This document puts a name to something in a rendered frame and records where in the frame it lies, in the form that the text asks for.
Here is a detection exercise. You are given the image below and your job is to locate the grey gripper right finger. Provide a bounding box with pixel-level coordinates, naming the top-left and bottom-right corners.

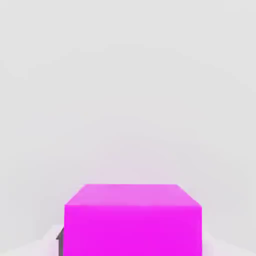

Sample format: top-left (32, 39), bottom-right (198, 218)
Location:
top-left (201, 225), bottom-right (251, 256)

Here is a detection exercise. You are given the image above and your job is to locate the small magenta cube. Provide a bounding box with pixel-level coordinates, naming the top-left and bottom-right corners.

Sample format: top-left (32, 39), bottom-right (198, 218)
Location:
top-left (64, 183), bottom-right (203, 256)

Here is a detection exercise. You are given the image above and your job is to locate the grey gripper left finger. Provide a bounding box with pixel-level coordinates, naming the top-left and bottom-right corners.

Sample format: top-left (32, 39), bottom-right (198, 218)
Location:
top-left (7, 224), bottom-right (65, 256)

